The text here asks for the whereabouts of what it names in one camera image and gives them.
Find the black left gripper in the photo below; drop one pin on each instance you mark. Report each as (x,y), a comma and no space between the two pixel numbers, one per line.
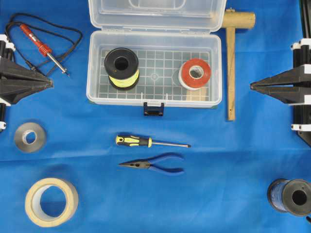
(12,93)

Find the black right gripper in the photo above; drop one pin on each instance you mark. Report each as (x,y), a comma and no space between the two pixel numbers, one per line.
(293,95)

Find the black tool box latch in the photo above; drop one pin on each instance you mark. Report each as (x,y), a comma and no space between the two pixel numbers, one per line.
(153,110)

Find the clear plastic tool box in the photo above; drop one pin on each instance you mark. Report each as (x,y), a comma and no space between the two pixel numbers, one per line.
(164,34)

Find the grey tape roll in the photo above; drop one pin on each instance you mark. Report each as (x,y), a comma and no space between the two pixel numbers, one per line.
(30,137)

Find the wooden mallet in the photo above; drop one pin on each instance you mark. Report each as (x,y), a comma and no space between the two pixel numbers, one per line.
(232,21)

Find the blue table cloth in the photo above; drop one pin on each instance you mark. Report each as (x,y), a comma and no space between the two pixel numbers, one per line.
(218,185)

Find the red tape roll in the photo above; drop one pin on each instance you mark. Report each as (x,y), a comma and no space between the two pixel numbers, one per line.
(194,74)

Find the beige masking tape roll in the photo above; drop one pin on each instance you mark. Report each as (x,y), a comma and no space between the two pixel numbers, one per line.
(51,202)

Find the yellow black screwdriver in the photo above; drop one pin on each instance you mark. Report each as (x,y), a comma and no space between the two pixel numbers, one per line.
(132,141)

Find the red handled soldering iron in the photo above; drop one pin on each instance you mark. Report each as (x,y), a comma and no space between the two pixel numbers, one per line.
(44,49)

